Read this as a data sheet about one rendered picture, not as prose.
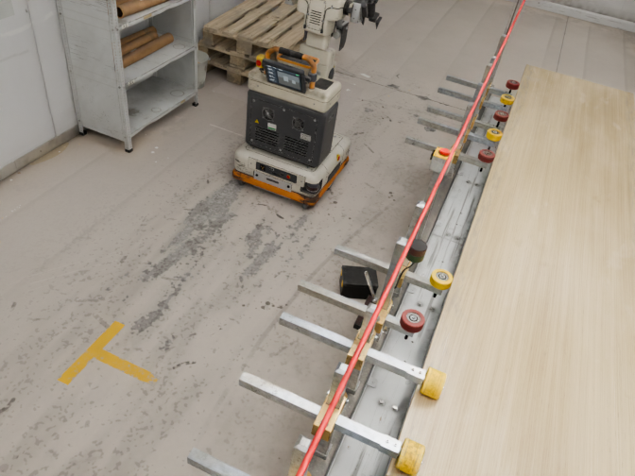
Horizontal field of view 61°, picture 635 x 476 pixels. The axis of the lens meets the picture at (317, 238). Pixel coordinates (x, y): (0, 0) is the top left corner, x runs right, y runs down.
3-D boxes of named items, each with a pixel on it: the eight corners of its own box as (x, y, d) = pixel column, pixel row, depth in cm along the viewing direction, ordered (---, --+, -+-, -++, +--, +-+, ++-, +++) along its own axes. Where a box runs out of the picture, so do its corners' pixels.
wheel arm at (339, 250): (333, 256, 212) (334, 247, 209) (335, 250, 214) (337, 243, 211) (439, 297, 202) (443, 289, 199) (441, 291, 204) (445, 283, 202)
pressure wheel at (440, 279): (431, 306, 201) (439, 284, 194) (420, 291, 206) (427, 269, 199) (449, 301, 204) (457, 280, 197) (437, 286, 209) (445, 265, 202)
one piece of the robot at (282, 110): (314, 186, 357) (332, 65, 303) (241, 160, 370) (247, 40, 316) (333, 162, 382) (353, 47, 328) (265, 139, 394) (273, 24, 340)
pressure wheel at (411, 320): (391, 342, 186) (399, 319, 178) (398, 326, 192) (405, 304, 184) (413, 350, 184) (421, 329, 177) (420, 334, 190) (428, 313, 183)
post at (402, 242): (368, 338, 199) (396, 240, 168) (370, 331, 202) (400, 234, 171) (376, 342, 198) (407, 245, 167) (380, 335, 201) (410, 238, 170)
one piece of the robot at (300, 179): (303, 188, 352) (304, 178, 346) (247, 167, 361) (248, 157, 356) (304, 186, 354) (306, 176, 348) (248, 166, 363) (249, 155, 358)
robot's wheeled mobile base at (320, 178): (313, 211, 360) (317, 179, 344) (230, 179, 374) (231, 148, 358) (349, 163, 409) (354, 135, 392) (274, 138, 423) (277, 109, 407)
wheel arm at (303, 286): (296, 292, 194) (298, 283, 192) (300, 286, 197) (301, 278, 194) (411, 339, 185) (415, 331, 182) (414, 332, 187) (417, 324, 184)
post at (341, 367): (312, 462, 166) (334, 369, 135) (316, 452, 169) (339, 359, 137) (322, 467, 165) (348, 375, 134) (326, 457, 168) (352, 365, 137)
